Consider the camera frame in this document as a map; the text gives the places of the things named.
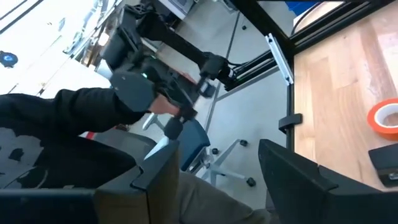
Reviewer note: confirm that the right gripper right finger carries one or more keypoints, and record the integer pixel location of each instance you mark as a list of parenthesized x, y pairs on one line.
[(295, 186)]

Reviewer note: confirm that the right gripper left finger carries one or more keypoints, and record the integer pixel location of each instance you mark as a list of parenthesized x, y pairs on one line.
[(155, 193)]

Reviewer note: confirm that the black stapler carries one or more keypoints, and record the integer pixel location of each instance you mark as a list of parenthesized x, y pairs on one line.
[(384, 155)]

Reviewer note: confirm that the orange tape roll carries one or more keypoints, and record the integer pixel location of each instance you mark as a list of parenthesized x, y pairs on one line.
[(373, 124)]

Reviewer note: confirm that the blue office chair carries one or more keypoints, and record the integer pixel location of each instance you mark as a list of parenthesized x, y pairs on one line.
[(194, 143)]

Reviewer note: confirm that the person's hand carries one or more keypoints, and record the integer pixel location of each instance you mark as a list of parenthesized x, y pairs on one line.
[(161, 107)]

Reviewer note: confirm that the person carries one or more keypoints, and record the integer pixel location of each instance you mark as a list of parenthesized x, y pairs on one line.
[(77, 109)]

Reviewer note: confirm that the blue round object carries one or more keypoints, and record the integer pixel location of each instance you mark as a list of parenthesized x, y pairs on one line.
[(7, 59)]

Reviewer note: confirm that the silver aluminium bracket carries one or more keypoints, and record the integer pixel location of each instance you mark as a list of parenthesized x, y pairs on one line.
[(280, 59)]

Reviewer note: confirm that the black aluminium frame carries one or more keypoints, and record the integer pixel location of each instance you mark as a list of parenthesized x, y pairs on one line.
[(267, 25)]

